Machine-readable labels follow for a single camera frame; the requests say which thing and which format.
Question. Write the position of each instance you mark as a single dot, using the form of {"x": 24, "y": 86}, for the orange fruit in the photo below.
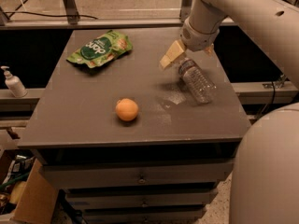
{"x": 126, "y": 109}

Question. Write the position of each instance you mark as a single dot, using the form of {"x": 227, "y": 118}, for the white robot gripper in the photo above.
{"x": 199, "y": 38}

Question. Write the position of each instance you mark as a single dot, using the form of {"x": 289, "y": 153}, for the green snack bag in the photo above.
{"x": 103, "y": 49}

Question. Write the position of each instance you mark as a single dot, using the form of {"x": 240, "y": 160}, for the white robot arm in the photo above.
{"x": 265, "y": 181}

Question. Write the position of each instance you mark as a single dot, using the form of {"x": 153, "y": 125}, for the grey drawer cabinet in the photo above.
{"x": 127, "y": 142}

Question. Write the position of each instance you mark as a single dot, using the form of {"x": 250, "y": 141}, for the brown cardboard box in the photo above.
{"x": 26, "y": 196}

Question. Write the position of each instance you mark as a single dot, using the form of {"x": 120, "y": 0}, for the clear plastic water bottle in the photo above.
{"x": 198, "y": 83}

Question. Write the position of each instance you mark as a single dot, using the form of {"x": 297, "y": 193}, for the white pump dispenser bottle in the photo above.
{"x": 13, "y": 83}

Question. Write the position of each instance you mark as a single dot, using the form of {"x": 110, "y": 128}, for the metal frame rail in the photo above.
{"x": 76, "y": 14}

